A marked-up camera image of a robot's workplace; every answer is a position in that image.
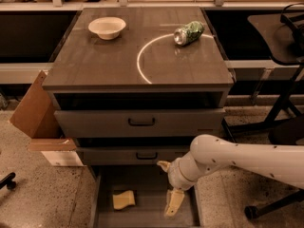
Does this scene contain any top grey drawer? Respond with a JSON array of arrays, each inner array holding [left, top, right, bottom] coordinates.
[[54, 108, 224, 138]]

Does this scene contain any crushed green soda can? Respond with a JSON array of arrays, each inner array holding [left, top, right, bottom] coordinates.
[[173, 21, 204, 46]]

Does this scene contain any brown cardboard box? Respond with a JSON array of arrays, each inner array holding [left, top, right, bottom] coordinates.
[[9, 71, 83, 166]]

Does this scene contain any yellow sponge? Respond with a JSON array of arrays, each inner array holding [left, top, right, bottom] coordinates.
[[113, 190, 136, 210]]

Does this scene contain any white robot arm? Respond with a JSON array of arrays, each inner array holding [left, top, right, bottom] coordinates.
[[158, 134, 304, 219]]

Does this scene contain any grey drawer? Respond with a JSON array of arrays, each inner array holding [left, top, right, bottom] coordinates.
[[76, 145, 189, 165], [89, 165, 200, 228], [54, 108, 224, 138]]

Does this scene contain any black chair wheel leg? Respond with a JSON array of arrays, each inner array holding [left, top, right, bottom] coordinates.
[[0, 172, 16, 190]]

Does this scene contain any white ceramic bowl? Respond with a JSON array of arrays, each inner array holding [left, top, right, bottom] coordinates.
[[88, 17, 126, 40]]

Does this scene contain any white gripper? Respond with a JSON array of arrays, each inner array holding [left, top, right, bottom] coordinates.
[[157, 158, 198, 217]]

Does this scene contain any grey drawer cabinet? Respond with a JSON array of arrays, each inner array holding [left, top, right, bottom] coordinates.
[[41, 6, 235, 228]]

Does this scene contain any middle grey drawer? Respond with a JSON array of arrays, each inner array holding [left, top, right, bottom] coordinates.
[[76, 145, 189, 165]]

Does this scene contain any bottom grey drawer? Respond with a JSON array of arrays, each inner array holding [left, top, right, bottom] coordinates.
[[89, 165, 200, 228]]

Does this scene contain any black side table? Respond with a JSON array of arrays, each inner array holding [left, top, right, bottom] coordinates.
[[220, 2, 304, 144]]

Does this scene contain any black office chair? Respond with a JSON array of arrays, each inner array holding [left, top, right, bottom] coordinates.
[[244, 115, 304, 220]]

